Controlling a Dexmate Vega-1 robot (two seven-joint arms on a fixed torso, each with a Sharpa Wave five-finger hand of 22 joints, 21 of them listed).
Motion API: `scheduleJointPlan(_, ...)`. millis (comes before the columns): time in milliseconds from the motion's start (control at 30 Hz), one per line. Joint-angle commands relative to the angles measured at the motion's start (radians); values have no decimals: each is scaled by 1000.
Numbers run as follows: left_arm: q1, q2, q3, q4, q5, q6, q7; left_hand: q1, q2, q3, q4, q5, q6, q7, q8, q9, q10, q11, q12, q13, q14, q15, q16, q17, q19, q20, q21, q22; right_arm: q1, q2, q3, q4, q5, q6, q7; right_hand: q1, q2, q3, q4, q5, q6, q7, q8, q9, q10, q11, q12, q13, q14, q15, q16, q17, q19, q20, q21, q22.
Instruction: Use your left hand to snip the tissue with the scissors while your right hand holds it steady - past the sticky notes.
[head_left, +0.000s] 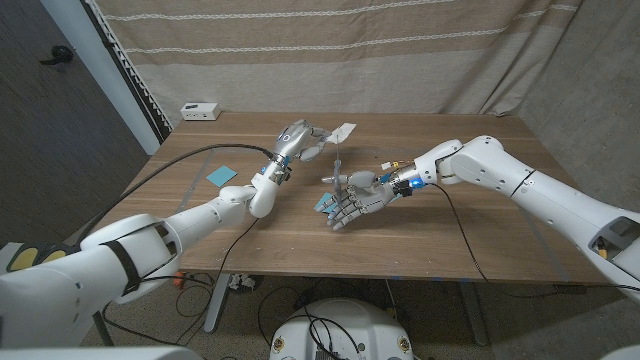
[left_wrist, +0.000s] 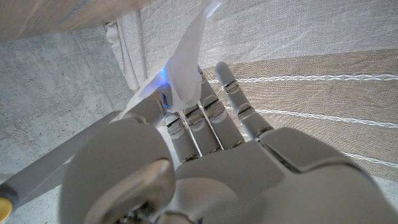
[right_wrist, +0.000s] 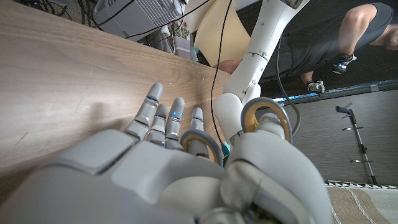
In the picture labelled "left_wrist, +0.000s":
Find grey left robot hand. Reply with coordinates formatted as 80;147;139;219
58;61;398;224

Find white tissue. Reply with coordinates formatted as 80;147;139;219
118;0;222;121

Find orange-handled scissors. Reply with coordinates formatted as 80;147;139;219
0;110;123;224

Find beige striped curtain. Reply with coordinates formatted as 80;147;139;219
105;0;398;190

